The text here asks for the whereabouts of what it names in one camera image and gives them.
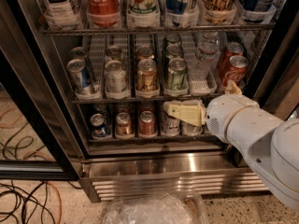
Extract clear water bottle shelf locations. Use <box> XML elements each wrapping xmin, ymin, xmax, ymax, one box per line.
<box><xmin>192</xmin><ymin>32</ymin><xmax>220</xmax><ymax>81</ymax></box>
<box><xmin>182</xmin><ymin>122</ymin><xmax>203</xmax><ymax>136</ymax></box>

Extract white-capped juice bottle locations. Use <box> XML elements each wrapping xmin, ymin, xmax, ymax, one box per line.
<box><xmin>162</xmin><ymin>113</ymin><xmax>180</xmax><ymax>136</ymax></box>

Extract white front can middle shelf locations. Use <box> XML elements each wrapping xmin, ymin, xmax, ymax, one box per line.
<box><xmin>105</xmin><ymin>61</ymin><xmax>127</xmax><ymax>93</ymax></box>

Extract blue white can top shelf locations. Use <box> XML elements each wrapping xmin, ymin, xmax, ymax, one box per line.
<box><xmin>165</xmin><ymin>0</ymin><xmax>197</xmax><ymax>27</ymax></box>

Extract blue front can middle shelf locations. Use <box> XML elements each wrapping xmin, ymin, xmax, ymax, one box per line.
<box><xmin>66</xmin><ymin>59</ymin><xmax>94</xmax><ymax>95</ymax></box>

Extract clear plastic bag bin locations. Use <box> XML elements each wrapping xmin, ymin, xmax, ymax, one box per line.
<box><xmin>101</xmin><ymin>189</ymin><xmax>209</xmax><ymax>224</ymax></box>

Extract red cola can top shelf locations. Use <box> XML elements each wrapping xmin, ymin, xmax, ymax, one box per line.
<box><xmin>87</xmin><ymin>0</ymin><xmax>119</xmax><ymax>27</ymax></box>

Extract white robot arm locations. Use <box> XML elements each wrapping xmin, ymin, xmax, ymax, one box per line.
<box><xmin>163</xmin><ymin>81</ymin><xmax>299</xmax><ymax>211</ymax></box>

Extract top wire shelf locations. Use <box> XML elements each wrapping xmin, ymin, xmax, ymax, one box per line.
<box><xmin>41</xmin><ymin>23</ymin><xmax>275</xmax><ymax>36</ymax></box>

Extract clear water bottle bottom shelf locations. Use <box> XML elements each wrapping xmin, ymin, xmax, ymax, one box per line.
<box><xmin>182</xmin><ymin>122</ymin><xmax>203</xmax><ymax>136</ymax></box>

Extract right glass fridge door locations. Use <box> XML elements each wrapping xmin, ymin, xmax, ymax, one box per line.
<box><xmin>244</xmin><ymin>0</ymin><xmax>299</xmax><ymax>119</ymax></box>

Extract left glass fridge door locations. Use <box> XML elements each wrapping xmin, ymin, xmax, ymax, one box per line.
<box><xmin>0</xmin><ymin>0</ymin><xmax>85</xmax><ymax>180</ymax></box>

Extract green rear can middle shelf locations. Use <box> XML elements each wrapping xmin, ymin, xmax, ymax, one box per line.
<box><xmin>164</xmin><ymin>34</ymin><xmax>181</xmax><ymax>48</ymax></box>

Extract gold front can middle shelf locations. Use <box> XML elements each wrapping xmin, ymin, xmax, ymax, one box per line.
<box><xmin>136</xmin><ymin>59</ymin><xmax>158</xmax><ymax>92</ymax></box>

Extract blue rear can middle shelf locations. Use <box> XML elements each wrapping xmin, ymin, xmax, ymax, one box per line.
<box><xmin>70</xmin><ymin>47</ymin><xmax>88</xmax><ymax>60</ymax></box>

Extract wire shelf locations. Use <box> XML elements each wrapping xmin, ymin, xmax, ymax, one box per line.
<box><xmin>41</xmin><ymin>23</ymin><xmax>275</xmax><ymax>36</ymax></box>
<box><xmin>72</xmin><ymin>93</ymin><xmax>222</xmax><ymax>105</ymax></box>

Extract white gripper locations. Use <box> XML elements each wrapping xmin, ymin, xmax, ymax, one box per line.
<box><xmin>163</xmin><ymin>80</ymin><xmax>259</xmax><ymax>143</ymax></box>

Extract middle wire shelf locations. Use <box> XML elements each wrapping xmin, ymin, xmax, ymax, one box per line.
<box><xmin>72</xmin><ymin>93</ymin><xmax>222</xmax><ymax>105</ymax></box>

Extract red front cola can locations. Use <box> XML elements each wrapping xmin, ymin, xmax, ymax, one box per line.
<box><xmin>221</xmin><ymin>55</ymin><xmax>249</xmax><ymax>87</ymax></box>

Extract glass fridge door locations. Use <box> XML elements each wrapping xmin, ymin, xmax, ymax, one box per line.
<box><xmin>244</xmin><ymin>0</ymin><xmax>299</xmax><ymax>119</ymax></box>
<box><xmin>0</xmin><ymin>0</ymin><xmax>85</xmax><ymax>180</ymax></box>

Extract gold can bottom shelf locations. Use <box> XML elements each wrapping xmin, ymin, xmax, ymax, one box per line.
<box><xmin>116</xmin><ymin>112</ymin><xmax>133</xmax><ymax>136</ymax></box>

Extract orange floor cable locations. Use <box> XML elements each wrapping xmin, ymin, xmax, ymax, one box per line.
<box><xmin>43</xmin><ymin>180</ymin><xmax>64</xmax><ymax>224</ymax></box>

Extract clear water bottle middle shelf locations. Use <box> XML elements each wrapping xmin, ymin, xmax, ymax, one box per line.
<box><xmin>192</xmin><ymin>32</ymin><xmax>220</xmax><ymax>81</ymax></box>

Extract black floor cables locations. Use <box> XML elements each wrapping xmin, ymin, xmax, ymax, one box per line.
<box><xmin>0</xmin><ymin>179</ymin><xmax>82</xmax><ymax>224</ymax></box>

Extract gold black can top shelf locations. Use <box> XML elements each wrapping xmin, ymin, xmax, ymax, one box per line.
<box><xmin>202</xmin><ymin>0</ymin><xmax>234</xmax><ymax>23</ymax></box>

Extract white rear can middle shelf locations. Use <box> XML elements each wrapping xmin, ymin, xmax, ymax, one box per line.
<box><xmin>105</xmin><ymin>45</ymin><xmax>122</xmax><ymax>63</ymax></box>

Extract green front can shelf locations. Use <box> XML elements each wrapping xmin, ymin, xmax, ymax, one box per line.
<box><xmin>166</xmin><ymin>58</ymin><xmax>188</xmax><ymax>91</ymax></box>

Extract blue can bottom shelf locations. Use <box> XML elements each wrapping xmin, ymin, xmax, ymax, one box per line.
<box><xmin>90</xmin><ymin>113</ymin><xmax>110</xmax><ymax>138</ymax></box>

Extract steel fridge bottom grille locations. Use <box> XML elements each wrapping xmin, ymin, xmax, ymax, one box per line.
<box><xmin>79</xmin><ymin>152</ymin><xmax>267</xmax><ymax>203</ymax></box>

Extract white labelled can top shelf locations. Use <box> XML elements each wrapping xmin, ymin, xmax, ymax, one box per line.
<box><xmin>43</xmin><ymin>0</ymin><xmax>82</xmax><ymax>27</ymax></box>

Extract gold rear can middle shelf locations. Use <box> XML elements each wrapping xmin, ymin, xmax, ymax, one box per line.
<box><xmin>135</xmin><ymin>45</ymin><xmax>155</xmax><ymax>62</ymax></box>

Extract white green can top shelf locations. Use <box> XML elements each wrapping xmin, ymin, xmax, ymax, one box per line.
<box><xmin>128</xmin><ymin>0</ymin><xmax>158</xmax><ymax>27</ymax></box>

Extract red can bottom shelf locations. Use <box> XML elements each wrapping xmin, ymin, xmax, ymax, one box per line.
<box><xmin>138</xmin><ymin>111</ymin><xmax>156</xmax><ymax>135</ymax></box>

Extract red rear cola can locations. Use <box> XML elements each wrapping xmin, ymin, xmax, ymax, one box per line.
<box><xmin>216</xmin><ymin>42</ymin><xmax>244</xmax><ymax>75</ymax></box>

